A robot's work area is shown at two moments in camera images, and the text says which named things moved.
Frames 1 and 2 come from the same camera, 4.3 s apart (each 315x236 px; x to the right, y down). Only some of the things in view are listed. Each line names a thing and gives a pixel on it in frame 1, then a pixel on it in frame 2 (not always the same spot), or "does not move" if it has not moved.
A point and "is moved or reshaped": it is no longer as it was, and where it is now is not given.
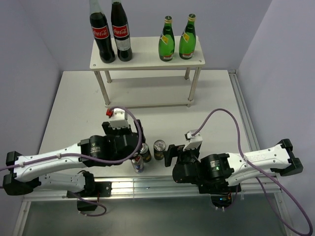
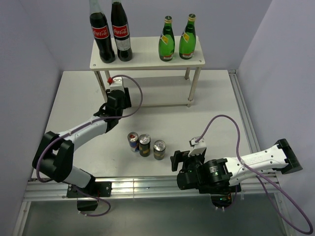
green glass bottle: (188, 41) does not move
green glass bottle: (167, 41) does not move
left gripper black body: (115, 133) → (126, 103)
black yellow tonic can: (159, 146) does not move
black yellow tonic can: (145, 152) is moved or reshaped
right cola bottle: (120, 29) does not move
